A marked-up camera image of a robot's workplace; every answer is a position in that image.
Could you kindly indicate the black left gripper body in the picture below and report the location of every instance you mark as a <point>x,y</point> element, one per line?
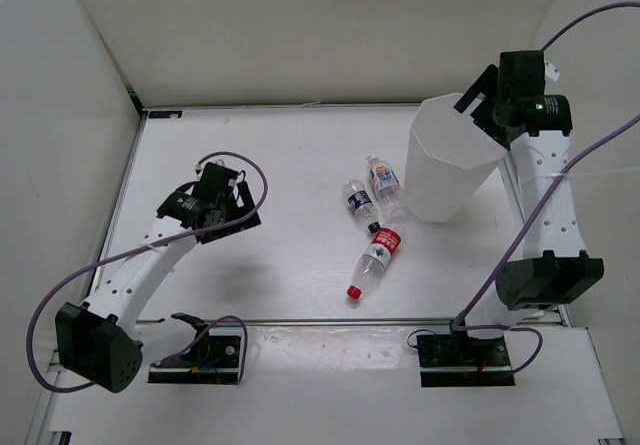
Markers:
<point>229,209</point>

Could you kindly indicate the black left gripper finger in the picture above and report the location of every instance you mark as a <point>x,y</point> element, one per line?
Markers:
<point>227,230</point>
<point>245,202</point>

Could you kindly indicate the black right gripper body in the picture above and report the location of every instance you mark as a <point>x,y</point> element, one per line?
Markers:
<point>498,99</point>

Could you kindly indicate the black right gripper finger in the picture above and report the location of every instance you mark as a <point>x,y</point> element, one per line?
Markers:
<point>485,85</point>
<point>483,118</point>

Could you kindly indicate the black cap small bottle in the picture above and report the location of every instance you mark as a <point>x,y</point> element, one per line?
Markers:
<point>362,208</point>

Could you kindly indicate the red label plastic bottle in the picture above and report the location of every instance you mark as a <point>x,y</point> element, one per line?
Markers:
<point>374,261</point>

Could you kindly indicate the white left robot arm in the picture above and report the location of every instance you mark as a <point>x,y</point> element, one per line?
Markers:
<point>101,340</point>

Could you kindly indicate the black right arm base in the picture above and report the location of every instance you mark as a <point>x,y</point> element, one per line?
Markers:
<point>455,360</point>

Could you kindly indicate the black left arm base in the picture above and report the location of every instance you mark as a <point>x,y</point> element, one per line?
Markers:
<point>218,356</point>

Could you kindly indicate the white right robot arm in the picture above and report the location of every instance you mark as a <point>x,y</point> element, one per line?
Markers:
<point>548,263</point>

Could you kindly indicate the white octagonal plastic bin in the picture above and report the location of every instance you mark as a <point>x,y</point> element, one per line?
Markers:
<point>448,159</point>

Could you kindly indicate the white cap labeled bottle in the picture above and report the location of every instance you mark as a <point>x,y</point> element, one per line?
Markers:
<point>387,189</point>

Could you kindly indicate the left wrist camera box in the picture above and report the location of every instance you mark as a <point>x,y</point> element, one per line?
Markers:
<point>216,182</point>

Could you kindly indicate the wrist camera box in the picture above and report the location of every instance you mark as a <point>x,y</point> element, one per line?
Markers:
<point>216,182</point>
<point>524,73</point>

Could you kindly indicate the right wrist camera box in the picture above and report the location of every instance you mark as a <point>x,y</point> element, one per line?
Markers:
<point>524,73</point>

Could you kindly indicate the aluminium table rail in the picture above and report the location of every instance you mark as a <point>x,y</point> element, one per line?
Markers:
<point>550,319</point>

